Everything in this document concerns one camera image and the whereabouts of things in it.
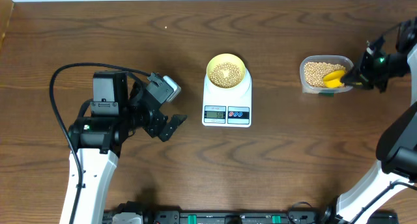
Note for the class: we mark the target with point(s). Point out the soybeans in bowl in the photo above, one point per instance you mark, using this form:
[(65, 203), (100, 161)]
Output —
[(226, 75)]

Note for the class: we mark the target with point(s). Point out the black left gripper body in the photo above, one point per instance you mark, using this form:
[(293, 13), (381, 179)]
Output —
[(139, 114)]

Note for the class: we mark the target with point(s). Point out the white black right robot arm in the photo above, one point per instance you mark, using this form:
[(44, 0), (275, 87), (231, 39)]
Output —
[(395, 167)]

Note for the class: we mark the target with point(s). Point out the white digital kitchen scale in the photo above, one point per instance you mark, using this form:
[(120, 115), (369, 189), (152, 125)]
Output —
[(228, 107)]

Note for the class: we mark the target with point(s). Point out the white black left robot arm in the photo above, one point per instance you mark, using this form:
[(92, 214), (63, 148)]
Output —
[(121, 104)]

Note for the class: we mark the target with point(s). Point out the yellow plastic scoop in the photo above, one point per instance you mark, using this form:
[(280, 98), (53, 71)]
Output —
[(332, 80)]

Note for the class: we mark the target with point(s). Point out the clear plastic container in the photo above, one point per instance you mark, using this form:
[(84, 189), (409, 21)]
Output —
[(333, 59)]

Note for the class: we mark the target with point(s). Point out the pale yellow bowl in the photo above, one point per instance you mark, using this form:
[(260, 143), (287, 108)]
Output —
[(222, 58)]

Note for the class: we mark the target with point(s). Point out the soybeans in container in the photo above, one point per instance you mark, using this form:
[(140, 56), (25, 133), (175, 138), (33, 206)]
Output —
[(314, 72)]

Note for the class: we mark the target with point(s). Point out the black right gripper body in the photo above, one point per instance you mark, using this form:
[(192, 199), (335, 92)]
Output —
[(380, 70)]

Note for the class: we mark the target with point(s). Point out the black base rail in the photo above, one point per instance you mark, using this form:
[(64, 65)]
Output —
[(134, 212)]

